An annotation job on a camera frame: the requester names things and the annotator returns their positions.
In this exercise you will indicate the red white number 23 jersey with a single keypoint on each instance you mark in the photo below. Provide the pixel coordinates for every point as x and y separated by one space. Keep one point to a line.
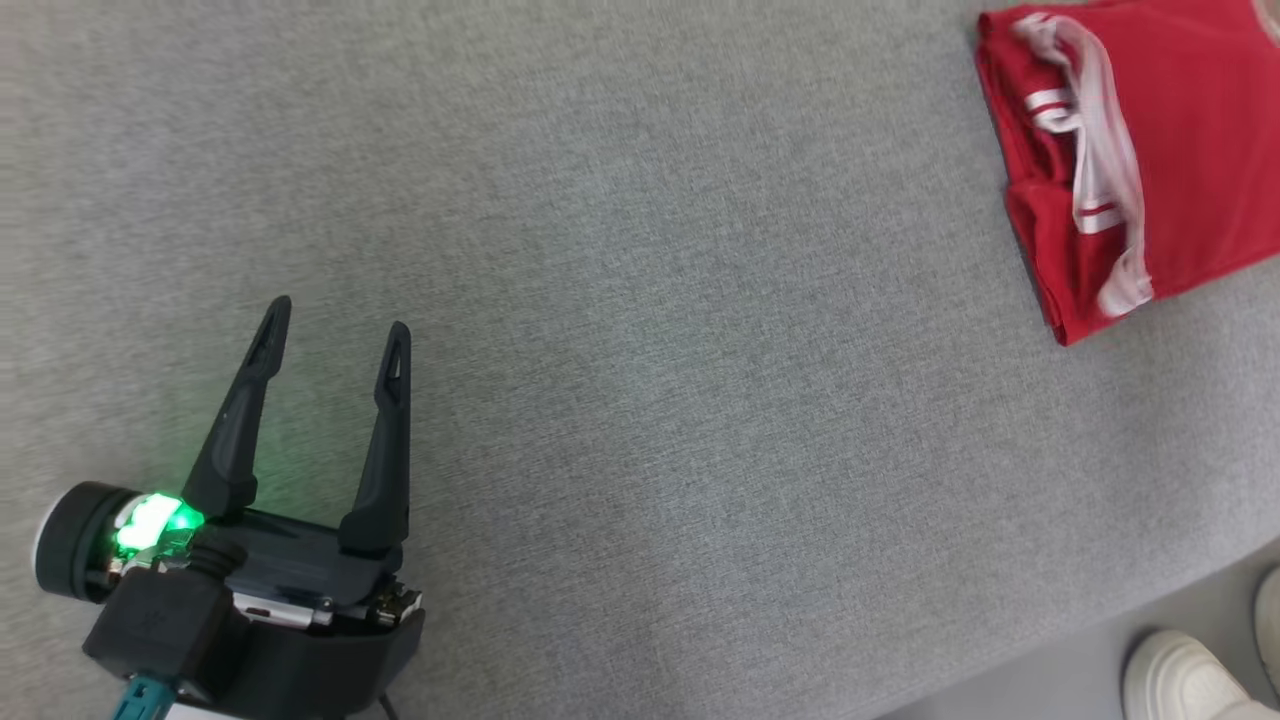
1200 150

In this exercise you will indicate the grey fabric sofa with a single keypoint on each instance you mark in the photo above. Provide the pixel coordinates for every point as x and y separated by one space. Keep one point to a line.
650 350

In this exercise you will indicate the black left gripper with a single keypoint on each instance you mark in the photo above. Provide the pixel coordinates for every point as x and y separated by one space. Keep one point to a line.
300 570

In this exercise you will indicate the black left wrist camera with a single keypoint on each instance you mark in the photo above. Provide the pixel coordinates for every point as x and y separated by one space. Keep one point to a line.
160 620

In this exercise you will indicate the white sneaker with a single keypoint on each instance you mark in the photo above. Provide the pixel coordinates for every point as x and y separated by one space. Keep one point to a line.
1270 625
1185 680

